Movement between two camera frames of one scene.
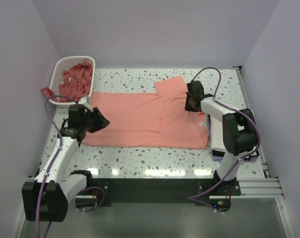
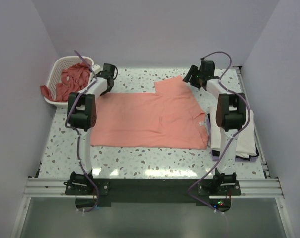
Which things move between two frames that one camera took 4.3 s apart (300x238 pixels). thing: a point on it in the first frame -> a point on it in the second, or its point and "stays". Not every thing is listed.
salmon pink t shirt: [158, 120] stays
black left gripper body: [85, 123] -> [110, 88]
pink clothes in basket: [76, 84] stays
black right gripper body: [188, 105] -> [195, 80]
